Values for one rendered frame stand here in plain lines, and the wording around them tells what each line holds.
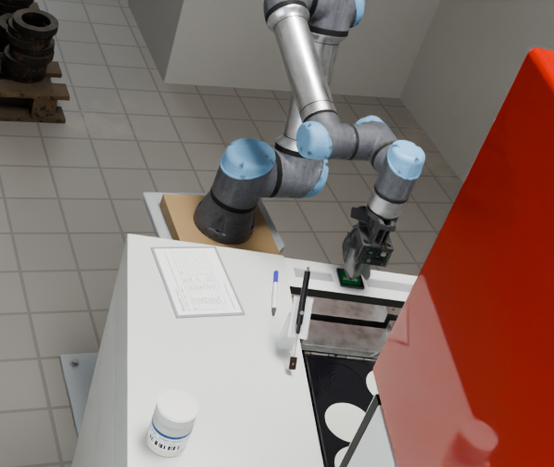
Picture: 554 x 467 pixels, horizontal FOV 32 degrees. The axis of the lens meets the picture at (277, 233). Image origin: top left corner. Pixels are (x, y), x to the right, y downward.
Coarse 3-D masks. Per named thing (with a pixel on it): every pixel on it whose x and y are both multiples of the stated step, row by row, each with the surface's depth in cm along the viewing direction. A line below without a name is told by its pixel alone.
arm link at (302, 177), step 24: (336, 0) 213; (360, 0) 216; (312, 24) 216; (336, 24) 215; (336, 48) 221; (288, 120) 227; (288, 144) 227; (288, 168) 226; (312, 168) 229; (288, 192) 229; (312, 192) 232
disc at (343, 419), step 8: (328, 408) 191; (336, 408) 192; (344, 408) 192; (352, 408) 193; (328, 416) 189; (336, 416) 190; (344, 416) 190; (352, 416) 191; (360, 416) 192; (328, 424) 188; (336, 424) 188; (344, 424) 189; (352, 424) 189; (336, 432) 187; (344, 432) 187; (352, 432) 188
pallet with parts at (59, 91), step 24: (0, 0) 418; (24, 0) 419; (0, 24) 404; (24, 24) 378; (48, 24) 388; (0, 48) 408; (24, 48) 381; (48, 48) 387; (0, 72) 395; (24, 72) 387; (48, 72) 403; (0, 96) 383; (24, 96) 387; (48, 96) 390; (0, 120) 391; (24, 120) 395; (48, 120) 399
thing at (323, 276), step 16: (288, 272) 211; (320, 272) 215; (336, 272) 216; (384, 272) 221; (320, 288) 210; (336, 288) 211; (352, 288) 213; (368, 288) 214; (384, 288) 217; (400, 288) 218
